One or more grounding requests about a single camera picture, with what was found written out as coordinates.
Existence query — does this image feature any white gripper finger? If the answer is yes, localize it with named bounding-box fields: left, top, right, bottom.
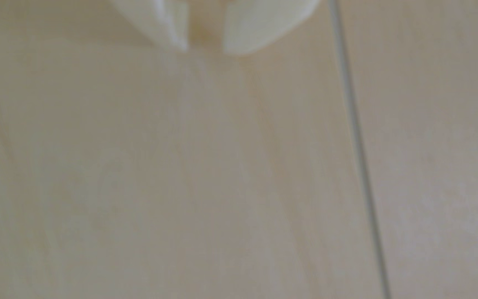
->
left=222, top=0, right=320, bottom=55
left=108, top=0, right=190, bottom=52

